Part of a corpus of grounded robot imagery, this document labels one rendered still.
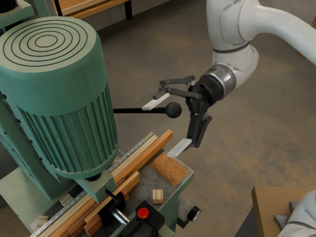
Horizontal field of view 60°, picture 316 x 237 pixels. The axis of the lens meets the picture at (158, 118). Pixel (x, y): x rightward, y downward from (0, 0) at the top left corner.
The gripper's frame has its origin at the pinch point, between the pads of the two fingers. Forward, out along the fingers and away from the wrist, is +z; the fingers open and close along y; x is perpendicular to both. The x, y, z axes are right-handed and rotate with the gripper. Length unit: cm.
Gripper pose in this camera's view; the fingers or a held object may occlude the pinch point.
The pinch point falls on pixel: (161, 131)
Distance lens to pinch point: 65.6
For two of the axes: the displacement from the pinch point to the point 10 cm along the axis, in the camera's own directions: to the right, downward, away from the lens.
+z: -6.7, 5.6, -5.0
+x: 6.1, 0.2, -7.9
